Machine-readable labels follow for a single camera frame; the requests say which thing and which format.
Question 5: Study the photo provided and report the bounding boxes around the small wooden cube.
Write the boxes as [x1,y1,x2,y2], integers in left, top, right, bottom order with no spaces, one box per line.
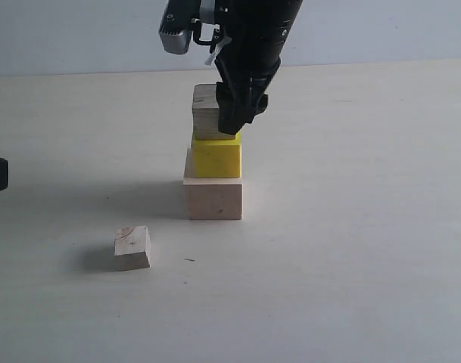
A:
[114,225,151,271]

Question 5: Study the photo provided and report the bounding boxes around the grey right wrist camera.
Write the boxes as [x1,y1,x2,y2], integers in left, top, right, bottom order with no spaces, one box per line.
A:
[158,0,201,55]

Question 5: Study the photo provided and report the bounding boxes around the medium wooden cube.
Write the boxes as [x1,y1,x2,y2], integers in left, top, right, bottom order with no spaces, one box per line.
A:
[192,84,236,140]

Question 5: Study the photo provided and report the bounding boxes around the large pale wooden cube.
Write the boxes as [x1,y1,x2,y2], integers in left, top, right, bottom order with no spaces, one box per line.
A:
[182,147,243,220]

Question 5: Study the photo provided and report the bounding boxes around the black right camera cable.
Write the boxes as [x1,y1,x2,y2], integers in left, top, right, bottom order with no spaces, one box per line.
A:
[191,18,226,46]

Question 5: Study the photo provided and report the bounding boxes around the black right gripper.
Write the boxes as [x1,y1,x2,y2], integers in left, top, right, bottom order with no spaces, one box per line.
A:
[215,1,303,135]

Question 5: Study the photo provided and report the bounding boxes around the yellow cube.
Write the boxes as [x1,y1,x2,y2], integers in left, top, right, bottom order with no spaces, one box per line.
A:
[192,133,242,178]

